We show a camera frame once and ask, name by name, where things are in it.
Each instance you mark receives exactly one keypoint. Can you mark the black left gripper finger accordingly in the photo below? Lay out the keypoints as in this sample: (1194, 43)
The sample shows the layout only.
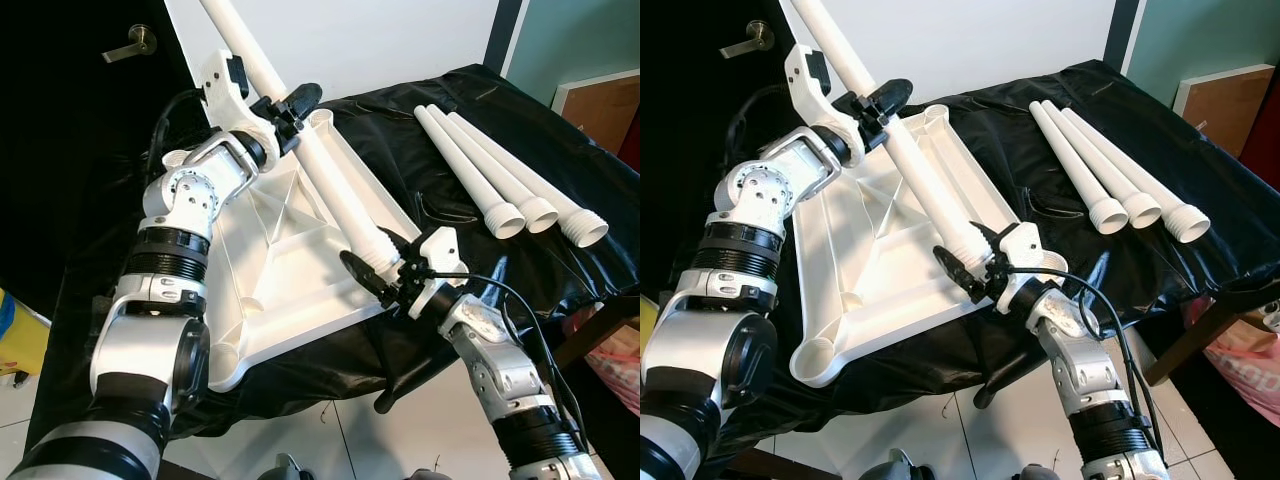
(302, 98)
(891, 96)

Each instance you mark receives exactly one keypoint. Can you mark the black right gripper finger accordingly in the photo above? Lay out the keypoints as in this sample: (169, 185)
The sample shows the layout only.
(986, 238)
(399, 245)
(367, 276)
(958, 270)

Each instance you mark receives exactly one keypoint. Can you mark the white plastic children table top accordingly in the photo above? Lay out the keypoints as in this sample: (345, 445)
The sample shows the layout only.
(290, 250)
(900, 250)

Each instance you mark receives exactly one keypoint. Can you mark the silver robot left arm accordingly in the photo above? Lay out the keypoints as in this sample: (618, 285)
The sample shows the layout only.
(180, 200)
(760, 195)

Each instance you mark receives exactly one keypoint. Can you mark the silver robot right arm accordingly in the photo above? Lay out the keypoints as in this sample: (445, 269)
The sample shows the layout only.
(500, 370)
(1085, 370)

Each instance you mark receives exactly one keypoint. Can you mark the black plastic sheet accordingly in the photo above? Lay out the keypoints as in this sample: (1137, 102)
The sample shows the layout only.
(385, 130)
(990, 130)

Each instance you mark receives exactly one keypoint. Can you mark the black door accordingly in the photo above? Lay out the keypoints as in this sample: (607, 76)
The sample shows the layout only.
(690, 150)
(60, 150)

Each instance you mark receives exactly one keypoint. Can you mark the dark wooden table leg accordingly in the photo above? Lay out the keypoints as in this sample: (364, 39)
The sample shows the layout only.
(1200, 330)
(590, 335)

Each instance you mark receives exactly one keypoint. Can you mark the grey robot left leg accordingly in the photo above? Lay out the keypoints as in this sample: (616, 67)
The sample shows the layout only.
(890, 465)
(280, 468)

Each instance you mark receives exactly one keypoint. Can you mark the pink paper bag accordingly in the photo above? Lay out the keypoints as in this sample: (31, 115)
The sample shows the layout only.
(615, 365)
(1240, 375)

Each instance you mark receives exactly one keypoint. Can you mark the dark red object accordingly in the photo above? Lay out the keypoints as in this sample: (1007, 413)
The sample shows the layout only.
(1265, 140)
(632, 150)

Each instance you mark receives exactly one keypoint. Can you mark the yellow box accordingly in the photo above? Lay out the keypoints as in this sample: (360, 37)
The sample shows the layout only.
(20, 340)
(648, 320)

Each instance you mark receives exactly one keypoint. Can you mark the black rubber floor mat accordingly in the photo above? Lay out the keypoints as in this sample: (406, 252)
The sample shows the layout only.
(1230, 450)

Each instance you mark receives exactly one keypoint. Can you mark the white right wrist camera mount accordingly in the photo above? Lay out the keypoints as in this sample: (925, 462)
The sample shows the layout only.
(440, 248)
(1020, 240)

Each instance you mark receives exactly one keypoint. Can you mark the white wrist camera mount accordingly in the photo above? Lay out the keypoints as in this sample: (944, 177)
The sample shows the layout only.
(1020, 240)
(800, 90)
(440, 248)
(222, 95)

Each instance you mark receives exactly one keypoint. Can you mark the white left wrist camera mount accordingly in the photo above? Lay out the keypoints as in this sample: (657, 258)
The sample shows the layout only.
(800, 90)
(222, 95)

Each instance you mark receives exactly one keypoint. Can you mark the brown board with white frame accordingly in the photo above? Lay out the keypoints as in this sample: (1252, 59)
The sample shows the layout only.
(1225, 110)
(605, 110)

